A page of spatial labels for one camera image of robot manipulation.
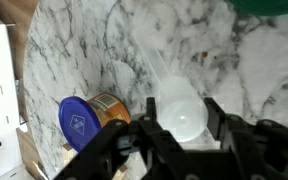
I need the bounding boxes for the wooden block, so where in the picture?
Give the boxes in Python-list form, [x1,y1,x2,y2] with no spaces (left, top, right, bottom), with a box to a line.
[112,165,127,180]
[62,143,76,162]

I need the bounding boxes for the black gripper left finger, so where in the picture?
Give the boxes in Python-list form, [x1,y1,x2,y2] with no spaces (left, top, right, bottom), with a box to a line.
[146,97,157,120]

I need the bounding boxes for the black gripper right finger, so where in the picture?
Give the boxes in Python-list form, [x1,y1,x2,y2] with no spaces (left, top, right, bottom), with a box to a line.
[204,97,226,140]

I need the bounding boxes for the green round lid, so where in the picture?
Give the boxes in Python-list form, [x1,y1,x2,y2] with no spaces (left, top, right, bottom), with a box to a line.
[228,0,288,16]

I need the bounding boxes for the clear plastic measuring cup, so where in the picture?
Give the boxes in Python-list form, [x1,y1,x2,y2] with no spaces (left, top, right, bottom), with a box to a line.
[134,35,209,142]

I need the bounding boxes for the blue-lidded orange can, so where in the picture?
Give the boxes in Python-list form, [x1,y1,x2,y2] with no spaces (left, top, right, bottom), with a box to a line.
[58,93,131,152]

